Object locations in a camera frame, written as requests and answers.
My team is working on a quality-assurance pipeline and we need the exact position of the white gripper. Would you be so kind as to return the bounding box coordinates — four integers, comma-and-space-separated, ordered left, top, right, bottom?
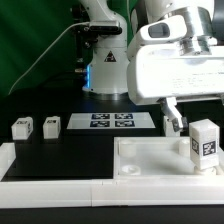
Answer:
127, 44, 224, 131

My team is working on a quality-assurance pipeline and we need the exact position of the white square tabletop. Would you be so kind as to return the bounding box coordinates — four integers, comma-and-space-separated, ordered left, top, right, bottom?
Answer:
113, 135, 224, 178

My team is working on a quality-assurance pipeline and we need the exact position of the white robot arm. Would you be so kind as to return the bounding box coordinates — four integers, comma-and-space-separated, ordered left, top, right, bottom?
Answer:
79, 0, 224, 132

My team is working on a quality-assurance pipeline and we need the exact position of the white sheet with tags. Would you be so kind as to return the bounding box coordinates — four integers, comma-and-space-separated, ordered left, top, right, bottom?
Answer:
67, 112, 155, 130

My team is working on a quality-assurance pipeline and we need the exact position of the white U-shaped obstacle fence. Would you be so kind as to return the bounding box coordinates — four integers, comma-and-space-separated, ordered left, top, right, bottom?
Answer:
0, 143, 224, 208

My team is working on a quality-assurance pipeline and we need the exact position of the black mount post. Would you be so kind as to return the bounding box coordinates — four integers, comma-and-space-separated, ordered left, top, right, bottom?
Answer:
70, 3, 89, 74

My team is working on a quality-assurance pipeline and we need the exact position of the white cable left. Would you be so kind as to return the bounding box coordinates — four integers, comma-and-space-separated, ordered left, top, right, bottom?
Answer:
7, 21, 91, 96

